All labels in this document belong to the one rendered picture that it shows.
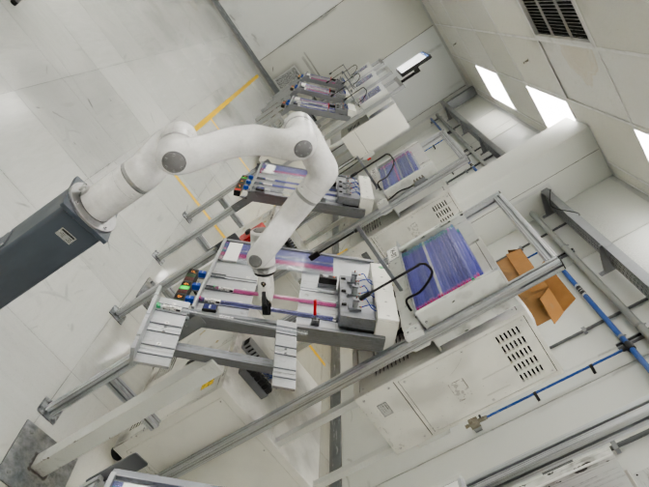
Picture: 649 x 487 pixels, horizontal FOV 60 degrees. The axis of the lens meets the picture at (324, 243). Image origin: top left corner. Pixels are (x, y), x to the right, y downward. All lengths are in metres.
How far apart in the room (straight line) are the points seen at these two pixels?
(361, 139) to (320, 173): 4.77
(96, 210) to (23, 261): 0.31
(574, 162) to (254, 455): 4.00
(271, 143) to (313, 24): 8.86
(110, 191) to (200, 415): 0.95
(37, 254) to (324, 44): 8.94
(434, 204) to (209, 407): 1.84
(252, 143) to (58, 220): 0.66
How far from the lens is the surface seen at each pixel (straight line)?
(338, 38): 10.59
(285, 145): 1.75
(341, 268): 2.59
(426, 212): 3.46
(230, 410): 2.31
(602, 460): 1.34
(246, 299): 2.23
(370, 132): 6.62
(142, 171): 1.87
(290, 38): 10.62
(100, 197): 1.94
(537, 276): 2.04
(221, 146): 1.80
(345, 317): 2.09
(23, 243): 2.06
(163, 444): 2.49
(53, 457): 2.28
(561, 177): 5.51
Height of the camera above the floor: 1.70
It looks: 13 degrees down
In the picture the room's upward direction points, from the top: 58 degrees clockwise
